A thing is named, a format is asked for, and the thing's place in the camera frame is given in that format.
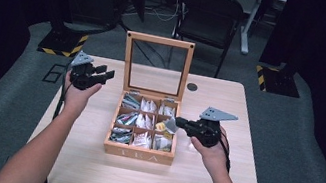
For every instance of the pile of assorted tea bags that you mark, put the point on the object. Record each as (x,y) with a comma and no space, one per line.
(144,121)

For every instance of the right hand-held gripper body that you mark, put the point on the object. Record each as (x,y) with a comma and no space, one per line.
(207,133)

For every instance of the yellow-black striped stand base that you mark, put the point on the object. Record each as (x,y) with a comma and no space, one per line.
(61,44)
(276,81)

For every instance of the white desk leg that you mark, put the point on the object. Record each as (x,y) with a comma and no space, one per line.
(248,28)

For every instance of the person's right hand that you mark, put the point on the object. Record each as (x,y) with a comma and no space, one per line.
(212,157)

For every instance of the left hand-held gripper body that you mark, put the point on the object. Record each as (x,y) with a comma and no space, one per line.
(82,75)

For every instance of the person's left hand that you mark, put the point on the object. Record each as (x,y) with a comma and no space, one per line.
(76,98)

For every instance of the black folding chair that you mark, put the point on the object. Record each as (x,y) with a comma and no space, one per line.
(210,15)

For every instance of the dark round table grommet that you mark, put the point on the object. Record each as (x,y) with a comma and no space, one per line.
(192,86)

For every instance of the grey foil tea packet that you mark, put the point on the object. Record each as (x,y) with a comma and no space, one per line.
(172,125)

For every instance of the black floor outlet frame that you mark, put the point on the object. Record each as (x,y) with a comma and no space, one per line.
(52,80)

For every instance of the wooden tea box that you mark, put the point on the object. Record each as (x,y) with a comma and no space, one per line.
(139,154)

